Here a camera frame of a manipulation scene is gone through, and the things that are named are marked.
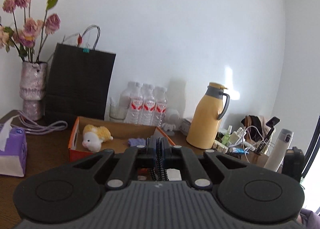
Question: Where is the water bottle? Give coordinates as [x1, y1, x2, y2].
[151, 87, 167, 127]
[124, 82, 144, 124]
[140, 85, 156, 126]

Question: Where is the black phone stand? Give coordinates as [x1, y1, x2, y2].
[254, 116, 280, 155]

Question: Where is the purple ceramic vase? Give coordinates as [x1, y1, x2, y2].
[19, 62, 48, 121]

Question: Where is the green spray bottle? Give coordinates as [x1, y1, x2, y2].
[221, 125, 232, 146]

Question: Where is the red cardboard box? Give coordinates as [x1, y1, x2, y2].
[68, 116, 175, 162]

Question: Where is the clear glass cup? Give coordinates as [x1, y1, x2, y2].
[109, 98, 127, 123]

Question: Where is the black paper shopping bag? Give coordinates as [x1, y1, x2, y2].
[44, 25, 117, 122]

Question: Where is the white charger with cables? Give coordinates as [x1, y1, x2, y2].
[227, 125, 273, 154]

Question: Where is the middle water bottle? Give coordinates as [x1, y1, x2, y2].
[140, 85, 156, 126]

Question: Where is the right water bottle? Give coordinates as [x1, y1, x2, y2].
[151, 87, 167, 127]

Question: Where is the yellow thermos jug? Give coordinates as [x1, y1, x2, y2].
[186, 82, 231, 150]

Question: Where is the white astronaut figurine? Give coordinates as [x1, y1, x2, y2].
[161, 108, 183, 136]

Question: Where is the yellow white plush toy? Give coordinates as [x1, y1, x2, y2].
[82, 124, 113, 153]

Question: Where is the left water bottle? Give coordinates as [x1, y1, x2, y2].
[124, 82, 144, 124]

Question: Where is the purple cord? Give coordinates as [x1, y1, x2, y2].
[15, 109, 68, 135]

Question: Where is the purple tissue box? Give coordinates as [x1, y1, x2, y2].
[0, 111, 27, 177]

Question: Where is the white travel mug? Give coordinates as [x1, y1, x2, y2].
[264, 128, 294, 172]

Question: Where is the pink dried flower bouquet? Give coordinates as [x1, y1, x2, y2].
[1, 0, 61, 64]

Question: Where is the purple folded cloth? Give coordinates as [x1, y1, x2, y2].
[128, 138, 146, 147]

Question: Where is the black box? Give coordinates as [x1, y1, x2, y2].
[281, 147, 305, 182]

